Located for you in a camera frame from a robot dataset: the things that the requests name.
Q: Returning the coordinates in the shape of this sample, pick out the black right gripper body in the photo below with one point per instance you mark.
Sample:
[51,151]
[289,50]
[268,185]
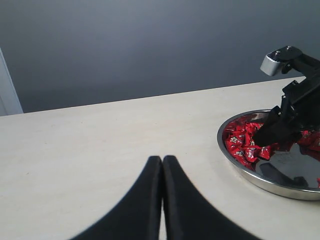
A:
[301,106]

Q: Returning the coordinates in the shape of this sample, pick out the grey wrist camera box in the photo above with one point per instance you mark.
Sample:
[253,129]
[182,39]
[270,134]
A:
[274,61]

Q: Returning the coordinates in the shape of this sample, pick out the red candy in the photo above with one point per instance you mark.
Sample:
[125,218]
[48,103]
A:
[265,153]

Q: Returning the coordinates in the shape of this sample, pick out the round stainless steel plate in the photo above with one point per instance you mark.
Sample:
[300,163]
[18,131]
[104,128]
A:
[293,174]

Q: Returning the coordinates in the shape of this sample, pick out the red candy left edge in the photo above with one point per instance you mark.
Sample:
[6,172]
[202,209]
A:
[234,147]

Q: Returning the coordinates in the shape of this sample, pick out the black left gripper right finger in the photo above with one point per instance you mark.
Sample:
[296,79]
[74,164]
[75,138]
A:
[188,215]

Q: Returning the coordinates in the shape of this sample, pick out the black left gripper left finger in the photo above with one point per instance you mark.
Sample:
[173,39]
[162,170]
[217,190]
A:
[137,216]

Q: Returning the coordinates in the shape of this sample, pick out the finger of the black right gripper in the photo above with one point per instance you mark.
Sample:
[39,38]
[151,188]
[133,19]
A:
[277,128]

